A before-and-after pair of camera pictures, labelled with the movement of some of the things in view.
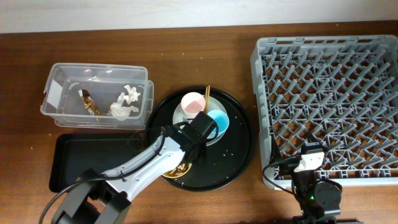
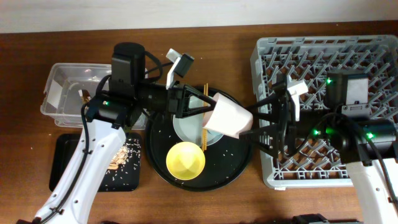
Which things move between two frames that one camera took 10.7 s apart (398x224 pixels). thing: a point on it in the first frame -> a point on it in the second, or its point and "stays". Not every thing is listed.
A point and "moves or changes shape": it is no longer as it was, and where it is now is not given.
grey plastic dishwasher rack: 340,91 stays
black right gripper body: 288,167 -> 288,122
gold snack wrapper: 89,103 stays
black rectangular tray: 71,154 stays
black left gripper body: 203,154 -> 175,96
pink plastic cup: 192,103 moves or changes shape
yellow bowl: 180,171 moves or changes shape
